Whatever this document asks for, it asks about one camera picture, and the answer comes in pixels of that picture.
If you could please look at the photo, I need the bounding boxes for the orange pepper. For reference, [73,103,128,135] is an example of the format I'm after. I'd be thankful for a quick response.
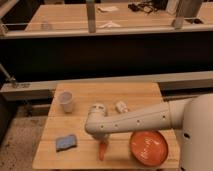
[98,141,108,161]

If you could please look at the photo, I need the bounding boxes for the grey metal post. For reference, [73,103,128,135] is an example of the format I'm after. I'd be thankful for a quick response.
[86,0,96,33]
[172,0,203,29]

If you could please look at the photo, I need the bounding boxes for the clear plastic bottle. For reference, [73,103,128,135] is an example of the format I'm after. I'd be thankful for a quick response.
[40,18,51,31]

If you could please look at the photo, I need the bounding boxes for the white paper sheet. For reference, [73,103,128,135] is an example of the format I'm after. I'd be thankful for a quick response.
[97,6,119,12]

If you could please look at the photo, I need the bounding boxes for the white crumpled paper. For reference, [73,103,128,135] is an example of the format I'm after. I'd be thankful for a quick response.
[99,21,121,28]

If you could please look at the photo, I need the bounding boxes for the black cables on far table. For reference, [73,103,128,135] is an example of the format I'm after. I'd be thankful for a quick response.
[127,1,160,14]

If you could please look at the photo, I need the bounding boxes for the blue sponge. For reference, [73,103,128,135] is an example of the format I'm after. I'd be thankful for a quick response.
[56,134,77,152]

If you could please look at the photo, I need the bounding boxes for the white plastic cup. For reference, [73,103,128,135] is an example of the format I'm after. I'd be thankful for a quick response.
[58,91,74,113]

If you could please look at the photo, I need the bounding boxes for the grey metal post right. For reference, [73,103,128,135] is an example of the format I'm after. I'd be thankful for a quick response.
[172,0,203,29]

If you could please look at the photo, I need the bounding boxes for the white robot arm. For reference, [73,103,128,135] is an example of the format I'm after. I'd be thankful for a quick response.
[85,94,213,171]

